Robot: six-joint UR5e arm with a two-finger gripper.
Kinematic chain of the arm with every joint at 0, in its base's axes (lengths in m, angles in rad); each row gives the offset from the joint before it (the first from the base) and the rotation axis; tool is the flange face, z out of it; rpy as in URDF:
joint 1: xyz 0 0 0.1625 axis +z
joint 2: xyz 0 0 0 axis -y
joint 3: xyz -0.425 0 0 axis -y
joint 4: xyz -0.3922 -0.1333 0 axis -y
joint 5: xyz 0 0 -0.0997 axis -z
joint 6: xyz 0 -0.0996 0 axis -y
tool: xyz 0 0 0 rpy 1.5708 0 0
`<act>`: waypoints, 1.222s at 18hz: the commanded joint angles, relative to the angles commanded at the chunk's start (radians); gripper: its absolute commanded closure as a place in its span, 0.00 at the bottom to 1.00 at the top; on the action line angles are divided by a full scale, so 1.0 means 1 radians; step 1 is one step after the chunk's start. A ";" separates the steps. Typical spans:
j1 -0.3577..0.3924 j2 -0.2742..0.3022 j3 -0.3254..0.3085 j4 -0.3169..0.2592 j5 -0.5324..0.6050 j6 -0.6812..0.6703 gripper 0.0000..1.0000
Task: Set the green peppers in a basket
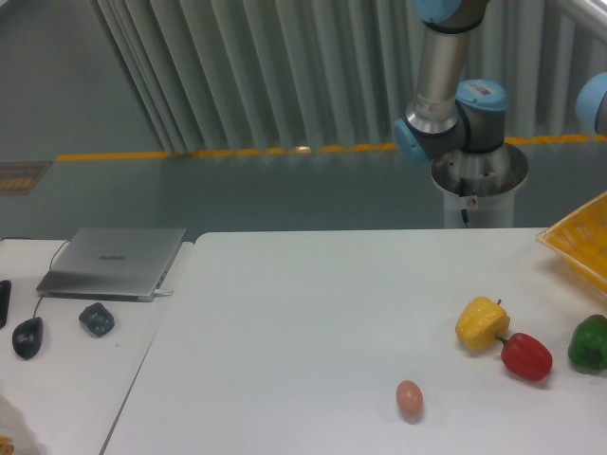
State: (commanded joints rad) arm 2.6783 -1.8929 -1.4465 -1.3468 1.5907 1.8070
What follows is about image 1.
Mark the black phone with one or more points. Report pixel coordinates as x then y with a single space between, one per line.
5 290

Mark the yellow plastic basket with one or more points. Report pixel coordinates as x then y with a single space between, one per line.
580 240

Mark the black computer mouse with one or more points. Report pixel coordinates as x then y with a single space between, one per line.
27 338

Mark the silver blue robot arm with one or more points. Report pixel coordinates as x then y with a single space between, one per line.
447 114

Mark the green bell pepper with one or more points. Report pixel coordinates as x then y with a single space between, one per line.
587 348

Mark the white folding curtain screen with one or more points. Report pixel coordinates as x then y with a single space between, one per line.
234 75

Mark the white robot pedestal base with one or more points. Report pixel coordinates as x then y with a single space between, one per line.
479 190

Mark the small dark grey device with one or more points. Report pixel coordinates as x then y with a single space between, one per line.
97 320

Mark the brown egg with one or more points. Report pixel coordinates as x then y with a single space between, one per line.
409 398

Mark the cream sleeve forearm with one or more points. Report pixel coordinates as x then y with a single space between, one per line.
16 438

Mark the red bell pepper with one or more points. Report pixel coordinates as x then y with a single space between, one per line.
524 356

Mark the yellow bell pepper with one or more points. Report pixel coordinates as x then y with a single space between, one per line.
480 323

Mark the silver closed laptop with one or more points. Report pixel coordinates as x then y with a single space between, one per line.
113 263

